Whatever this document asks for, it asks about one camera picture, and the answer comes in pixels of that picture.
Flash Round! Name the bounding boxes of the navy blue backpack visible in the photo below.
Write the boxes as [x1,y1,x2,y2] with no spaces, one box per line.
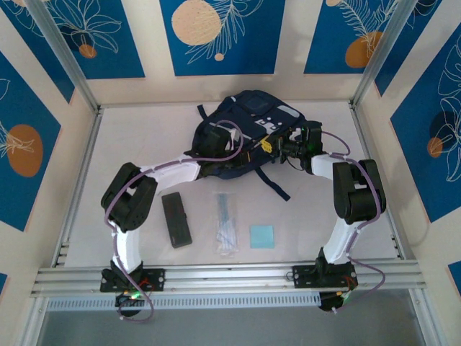
[192,89,307,202]

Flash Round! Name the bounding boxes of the clear bag of pens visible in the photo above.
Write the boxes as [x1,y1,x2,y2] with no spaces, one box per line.
[214,192,241,257]

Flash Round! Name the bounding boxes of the black pencil case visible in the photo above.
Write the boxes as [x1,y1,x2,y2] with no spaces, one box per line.
[161,192,194,249]

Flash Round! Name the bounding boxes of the light blue sticky note pad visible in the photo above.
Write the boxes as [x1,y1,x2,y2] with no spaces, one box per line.
[249,225,275,249]

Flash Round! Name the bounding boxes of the black base electronics box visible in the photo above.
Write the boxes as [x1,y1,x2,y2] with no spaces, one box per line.
[115,291,145,318]
[318,291,356,314]

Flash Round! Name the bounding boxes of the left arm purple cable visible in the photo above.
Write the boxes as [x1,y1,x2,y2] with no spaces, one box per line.
[104,120,243,322]

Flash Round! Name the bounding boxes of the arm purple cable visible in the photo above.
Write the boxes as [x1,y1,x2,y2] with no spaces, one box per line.
[104,120,243,322]
[320,131,388,314]

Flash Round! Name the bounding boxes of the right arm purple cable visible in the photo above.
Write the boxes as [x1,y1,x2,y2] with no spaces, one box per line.
[320,131,388,314]

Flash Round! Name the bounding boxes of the aluminium table side rail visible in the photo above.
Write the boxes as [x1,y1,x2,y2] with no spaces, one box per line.
[52,107,104,267]
[349,102,406,260]

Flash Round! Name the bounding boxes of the aluminium cross rail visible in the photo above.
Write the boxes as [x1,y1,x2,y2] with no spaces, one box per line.
[30,259,428,298]

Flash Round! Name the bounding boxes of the aluminium frame post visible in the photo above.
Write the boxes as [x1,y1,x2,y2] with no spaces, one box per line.
[27,0,100,111]
[351,0,422,109]

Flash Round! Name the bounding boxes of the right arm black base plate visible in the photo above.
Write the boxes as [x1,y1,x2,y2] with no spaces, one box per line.
[292,265,358,289]

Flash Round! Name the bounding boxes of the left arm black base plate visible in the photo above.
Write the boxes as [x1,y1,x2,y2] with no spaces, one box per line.
[99,268,166,293]

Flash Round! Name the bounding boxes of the grey slotted cable duct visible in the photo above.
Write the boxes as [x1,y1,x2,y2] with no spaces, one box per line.
[45,292,322,311]

